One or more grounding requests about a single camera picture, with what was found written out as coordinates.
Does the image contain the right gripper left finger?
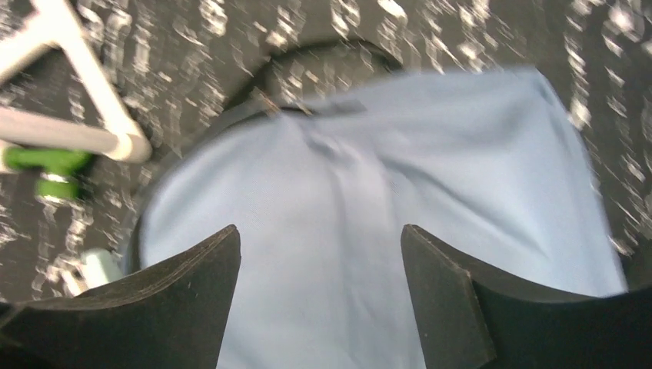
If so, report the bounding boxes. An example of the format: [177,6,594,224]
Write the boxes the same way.
[1,225,241,368]

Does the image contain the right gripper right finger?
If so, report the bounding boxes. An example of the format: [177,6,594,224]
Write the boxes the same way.
[401,224,651,368]

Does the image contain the blue student backpack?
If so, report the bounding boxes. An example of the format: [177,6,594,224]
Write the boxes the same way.
[138,68,627,368]

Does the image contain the white blue stapler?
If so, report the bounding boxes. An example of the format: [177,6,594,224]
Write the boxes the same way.
[60,248,125,297]

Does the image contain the green white pipe fitting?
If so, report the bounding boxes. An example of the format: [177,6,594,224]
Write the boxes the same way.
[1,146,93,204]

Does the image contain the white PVC pipe frame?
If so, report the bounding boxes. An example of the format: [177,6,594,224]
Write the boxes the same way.
[0,0,153,164]

